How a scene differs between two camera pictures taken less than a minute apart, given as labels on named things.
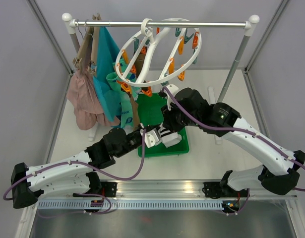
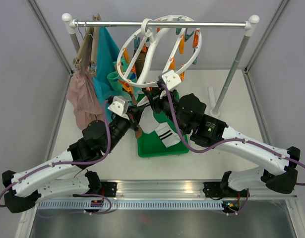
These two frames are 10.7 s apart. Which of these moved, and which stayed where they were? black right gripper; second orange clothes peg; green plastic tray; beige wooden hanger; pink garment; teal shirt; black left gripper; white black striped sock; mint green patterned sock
Moved: black left gripper; white black striped sock; black right gripper; mint green patterned sock
Stayed: teal shirt; green plastic tray; beige wooden hanger; second orange clothes peg; pink garment
